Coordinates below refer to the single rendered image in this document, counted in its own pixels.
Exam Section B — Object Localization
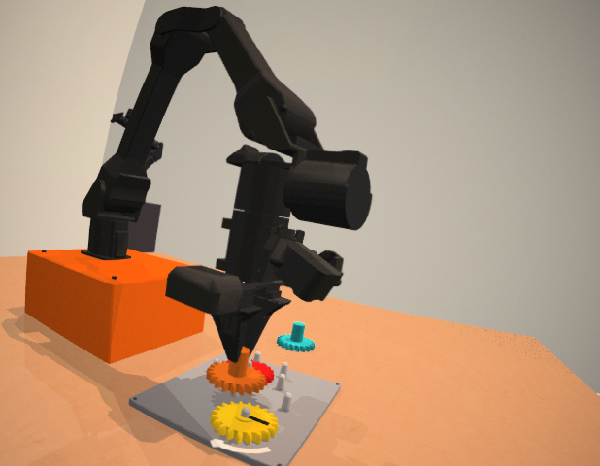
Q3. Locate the white curved arrow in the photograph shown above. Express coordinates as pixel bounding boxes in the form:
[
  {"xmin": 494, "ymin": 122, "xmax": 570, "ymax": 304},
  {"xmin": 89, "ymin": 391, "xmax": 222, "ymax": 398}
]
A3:
[{"xmin": 210, "ymin": 439, "xmax": 270, "ymax": 454}]

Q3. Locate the red gear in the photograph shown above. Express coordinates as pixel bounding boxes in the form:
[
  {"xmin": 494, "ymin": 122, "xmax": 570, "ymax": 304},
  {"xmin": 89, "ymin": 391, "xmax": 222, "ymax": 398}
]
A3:
[{"xmin": 251, "ymin": 360, "xmax": 274, "ymax": 385}]

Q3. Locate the cyan gear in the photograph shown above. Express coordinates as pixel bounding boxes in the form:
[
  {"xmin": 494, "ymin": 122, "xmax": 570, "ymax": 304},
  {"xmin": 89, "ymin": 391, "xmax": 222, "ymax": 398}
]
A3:
[{"xmin": 277, "ymin": 322, "xmax": 315, "ymax": 352}]

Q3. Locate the orange gear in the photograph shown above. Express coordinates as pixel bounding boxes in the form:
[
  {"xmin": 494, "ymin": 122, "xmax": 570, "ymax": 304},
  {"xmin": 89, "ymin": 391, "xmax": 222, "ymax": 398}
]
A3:
[{"xmin": 206, "ymin": 347, "xmax": 266, "ymax": 395}]

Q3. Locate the yellow gear with black stripe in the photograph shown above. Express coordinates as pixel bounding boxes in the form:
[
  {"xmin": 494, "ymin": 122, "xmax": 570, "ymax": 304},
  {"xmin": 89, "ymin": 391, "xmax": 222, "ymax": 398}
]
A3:
[{"xmin": 210, "ymin": 401, "xmax": 279, "ymax": 445}]

